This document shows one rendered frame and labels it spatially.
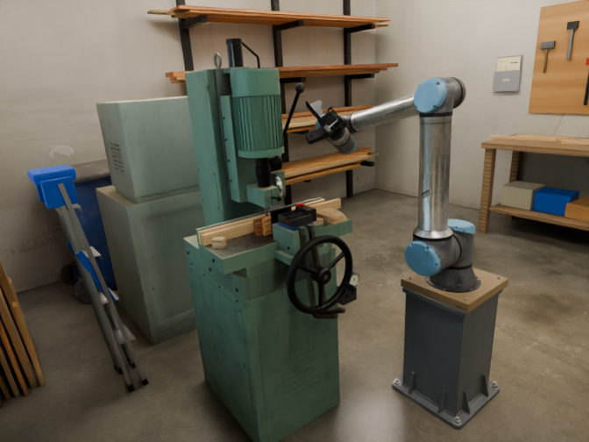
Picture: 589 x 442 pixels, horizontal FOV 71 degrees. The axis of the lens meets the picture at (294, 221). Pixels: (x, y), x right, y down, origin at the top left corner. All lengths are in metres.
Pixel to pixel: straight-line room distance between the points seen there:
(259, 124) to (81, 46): 2.47
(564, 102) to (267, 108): 3.36
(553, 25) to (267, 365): 3.79
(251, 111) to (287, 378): 1.07
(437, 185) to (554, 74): 3.00
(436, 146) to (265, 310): 0.87
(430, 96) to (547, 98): 3.02
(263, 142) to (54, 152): 2.46
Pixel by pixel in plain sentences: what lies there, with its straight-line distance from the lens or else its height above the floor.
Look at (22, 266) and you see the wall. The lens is 3.88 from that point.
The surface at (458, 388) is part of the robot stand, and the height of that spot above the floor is 0.17.
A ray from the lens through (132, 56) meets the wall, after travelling 3.88.
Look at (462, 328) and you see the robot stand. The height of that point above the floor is 0.47.
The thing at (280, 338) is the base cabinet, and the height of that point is 0.50.
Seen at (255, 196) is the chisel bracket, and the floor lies 1.04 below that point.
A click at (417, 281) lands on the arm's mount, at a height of 0.59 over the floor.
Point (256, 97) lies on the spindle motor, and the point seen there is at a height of 1.41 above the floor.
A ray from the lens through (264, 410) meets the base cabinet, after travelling 1.84.
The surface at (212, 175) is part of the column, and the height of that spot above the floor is 1.10.
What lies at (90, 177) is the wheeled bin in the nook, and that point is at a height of 0.92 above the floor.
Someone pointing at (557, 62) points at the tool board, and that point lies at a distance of 4.49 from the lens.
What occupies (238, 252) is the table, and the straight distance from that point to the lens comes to 1.46.
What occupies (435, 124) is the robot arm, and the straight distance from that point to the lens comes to 1.57.
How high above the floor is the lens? 1.45
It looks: 19 degrees down
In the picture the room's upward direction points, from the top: 4 degrees counter-clockwise
